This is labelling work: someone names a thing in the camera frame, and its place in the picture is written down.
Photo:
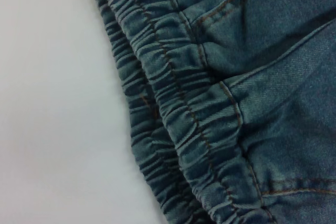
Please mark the blue denim shorts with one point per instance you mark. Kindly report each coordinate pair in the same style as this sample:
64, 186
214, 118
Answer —
249, 90

